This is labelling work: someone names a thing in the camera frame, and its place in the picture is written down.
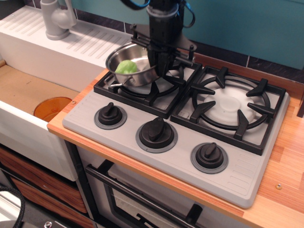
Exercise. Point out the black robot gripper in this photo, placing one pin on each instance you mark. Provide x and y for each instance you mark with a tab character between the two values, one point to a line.
164	39

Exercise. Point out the stainless steel pot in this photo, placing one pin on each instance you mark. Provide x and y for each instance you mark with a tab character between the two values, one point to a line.
145	74

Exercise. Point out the green toy cauliflower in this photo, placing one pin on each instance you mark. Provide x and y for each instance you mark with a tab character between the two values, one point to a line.
126	67

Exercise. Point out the black blue robot arm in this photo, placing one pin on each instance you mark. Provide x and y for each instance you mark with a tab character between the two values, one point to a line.
165	5

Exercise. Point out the black left stove knob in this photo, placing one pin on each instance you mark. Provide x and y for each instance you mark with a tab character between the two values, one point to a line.
110	117

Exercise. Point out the black stove knob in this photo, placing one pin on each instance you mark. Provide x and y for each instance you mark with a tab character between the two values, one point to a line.
156	136
110	117
209	158

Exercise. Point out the black middle stove knob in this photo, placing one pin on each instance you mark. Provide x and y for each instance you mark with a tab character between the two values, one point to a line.
156	136

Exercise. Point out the black right stove knob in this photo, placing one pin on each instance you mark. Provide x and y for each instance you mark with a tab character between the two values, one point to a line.
209	158

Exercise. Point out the grey toy stove top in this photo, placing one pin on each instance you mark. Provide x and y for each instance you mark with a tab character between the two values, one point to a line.
238	183

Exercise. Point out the black left burner grate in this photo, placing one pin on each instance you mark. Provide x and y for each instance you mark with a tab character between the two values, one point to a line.
159	97

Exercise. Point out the black burner grate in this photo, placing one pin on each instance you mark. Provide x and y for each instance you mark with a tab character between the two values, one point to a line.
256	137
159	97

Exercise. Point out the black right burner grate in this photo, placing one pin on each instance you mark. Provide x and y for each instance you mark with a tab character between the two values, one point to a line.
256	137

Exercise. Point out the grey toy faucet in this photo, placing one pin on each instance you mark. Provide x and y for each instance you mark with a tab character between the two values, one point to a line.
57	21

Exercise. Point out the white toy sink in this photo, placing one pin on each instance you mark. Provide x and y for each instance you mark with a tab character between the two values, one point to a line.
34	68

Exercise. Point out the orange sink drain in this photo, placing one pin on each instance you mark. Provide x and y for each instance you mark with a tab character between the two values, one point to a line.
49	108

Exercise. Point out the upper wood drawer front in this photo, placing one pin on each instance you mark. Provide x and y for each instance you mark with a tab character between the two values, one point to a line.
48	181

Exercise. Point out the wood drawer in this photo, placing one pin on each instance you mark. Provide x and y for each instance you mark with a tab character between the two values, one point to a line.
61	211
48	181

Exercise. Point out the brass countertop screw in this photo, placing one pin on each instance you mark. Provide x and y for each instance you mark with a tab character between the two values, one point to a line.
278	186

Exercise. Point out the lower wood drawer front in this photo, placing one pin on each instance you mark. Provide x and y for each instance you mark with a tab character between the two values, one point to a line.
61	211

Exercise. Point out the teal left wall cabinet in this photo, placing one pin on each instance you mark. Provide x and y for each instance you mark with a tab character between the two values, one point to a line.
109	13

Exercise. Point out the teal wall cabinet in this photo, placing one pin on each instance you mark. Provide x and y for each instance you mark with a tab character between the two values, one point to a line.
272	30
109	13

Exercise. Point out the teal right wall cabinet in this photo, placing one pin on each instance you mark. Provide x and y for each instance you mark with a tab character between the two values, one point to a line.
272	30

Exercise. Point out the oven door with handle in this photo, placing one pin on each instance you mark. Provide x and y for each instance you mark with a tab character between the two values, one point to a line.
132	201

